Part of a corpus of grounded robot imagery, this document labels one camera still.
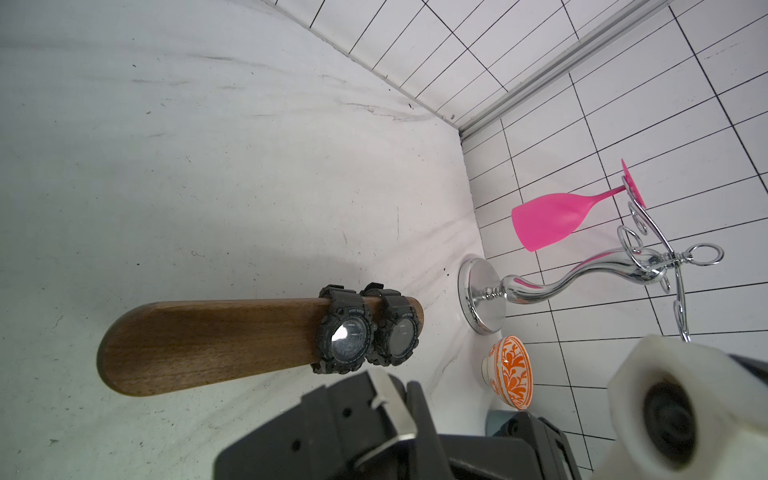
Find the black rectangular smart watch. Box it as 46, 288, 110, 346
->
213, 373, 409, 479

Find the pink plastic wine glass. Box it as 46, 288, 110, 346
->
511, 160, 646, 252

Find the orange patterned plate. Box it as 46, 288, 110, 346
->
481, 335, 534, 410

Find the silver wire glass rack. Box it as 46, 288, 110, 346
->
457, 200, 725, 344

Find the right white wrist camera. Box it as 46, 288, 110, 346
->
592, 336, 767, 479

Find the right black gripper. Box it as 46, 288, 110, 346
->
440, 411, 581, 480

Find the brown wooden watch stand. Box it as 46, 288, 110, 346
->
97, 295, 424, 396

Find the black round wrist watch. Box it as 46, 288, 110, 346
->
311, 284, 376, 375

